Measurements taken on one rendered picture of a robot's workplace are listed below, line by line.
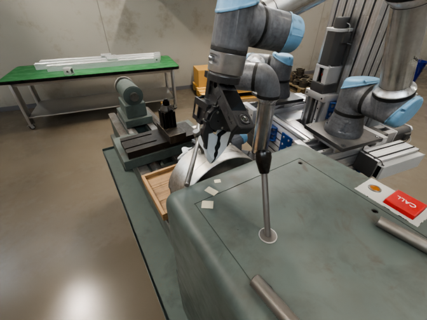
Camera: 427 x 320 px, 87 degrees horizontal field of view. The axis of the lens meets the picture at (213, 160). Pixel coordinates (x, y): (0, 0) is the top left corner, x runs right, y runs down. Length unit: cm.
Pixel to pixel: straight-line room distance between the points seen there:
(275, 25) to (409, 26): 42
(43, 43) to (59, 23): 43
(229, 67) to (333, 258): 40
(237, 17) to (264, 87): 52
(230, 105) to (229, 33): 13
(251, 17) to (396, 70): 54
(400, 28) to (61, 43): 473
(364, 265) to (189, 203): 35
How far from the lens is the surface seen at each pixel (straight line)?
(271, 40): 51
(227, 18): 47
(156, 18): 496
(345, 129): 108
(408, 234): 57
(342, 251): 50
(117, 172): 189
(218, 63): 47
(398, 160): 125
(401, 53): 86
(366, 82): 101
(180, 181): 72
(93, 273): 204
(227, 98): 46
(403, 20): 83
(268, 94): 97
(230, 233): 47
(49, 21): 498
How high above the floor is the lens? 163
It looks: 36 degrees down
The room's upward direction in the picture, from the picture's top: straight up
